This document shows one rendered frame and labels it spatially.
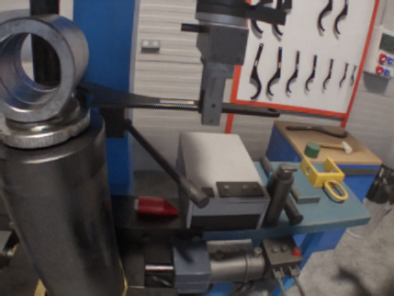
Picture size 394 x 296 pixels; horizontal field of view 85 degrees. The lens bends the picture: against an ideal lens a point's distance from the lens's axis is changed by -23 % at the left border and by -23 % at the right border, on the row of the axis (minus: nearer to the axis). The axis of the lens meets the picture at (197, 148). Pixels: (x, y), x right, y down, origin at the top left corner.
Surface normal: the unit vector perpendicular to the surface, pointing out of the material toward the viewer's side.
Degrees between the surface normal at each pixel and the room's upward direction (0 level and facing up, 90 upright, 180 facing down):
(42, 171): 90
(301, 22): 90
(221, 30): 90
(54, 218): 90
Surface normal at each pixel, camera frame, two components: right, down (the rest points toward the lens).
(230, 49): 0.11, 0.50
